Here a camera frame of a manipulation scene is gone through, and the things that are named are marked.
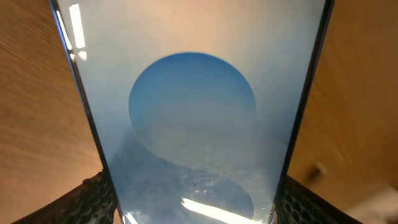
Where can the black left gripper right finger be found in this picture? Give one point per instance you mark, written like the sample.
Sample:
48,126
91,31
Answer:
299,205

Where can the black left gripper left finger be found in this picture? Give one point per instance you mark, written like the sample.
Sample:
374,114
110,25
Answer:
92,202

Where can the blue Galaxy smartphone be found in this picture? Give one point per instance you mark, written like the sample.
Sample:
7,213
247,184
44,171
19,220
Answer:
194,105

